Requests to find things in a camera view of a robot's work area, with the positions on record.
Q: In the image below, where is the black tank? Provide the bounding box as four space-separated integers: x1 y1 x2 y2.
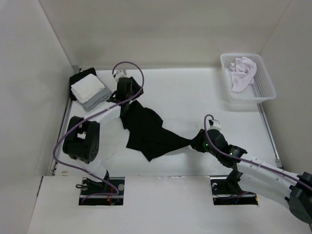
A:
69 68 97 101
121 100 191 161

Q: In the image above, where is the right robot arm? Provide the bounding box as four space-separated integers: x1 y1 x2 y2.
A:
191 129 312 224

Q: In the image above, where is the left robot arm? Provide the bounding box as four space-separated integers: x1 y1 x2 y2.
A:
62 77 143 164

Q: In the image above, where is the folded grey tank top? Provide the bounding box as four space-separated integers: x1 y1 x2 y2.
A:
81 87 113 112

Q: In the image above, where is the folded white tank top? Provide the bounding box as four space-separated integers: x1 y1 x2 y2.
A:
71 74 105 104

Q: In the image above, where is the folded black tank top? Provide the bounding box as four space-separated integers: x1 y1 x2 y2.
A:
69 68 97 101

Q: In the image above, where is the crumpled white tank top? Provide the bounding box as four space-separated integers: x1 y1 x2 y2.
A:
230 57 257 93

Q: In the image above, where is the white perforated plastic basket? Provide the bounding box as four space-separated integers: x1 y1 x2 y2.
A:
220 53 276 105

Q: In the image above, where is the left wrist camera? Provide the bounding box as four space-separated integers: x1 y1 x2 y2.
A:
113 69 127 82

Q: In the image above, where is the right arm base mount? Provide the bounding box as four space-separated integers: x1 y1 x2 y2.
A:
210 171 258 205

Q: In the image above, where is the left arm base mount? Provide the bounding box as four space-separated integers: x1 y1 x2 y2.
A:
76 177 125 206

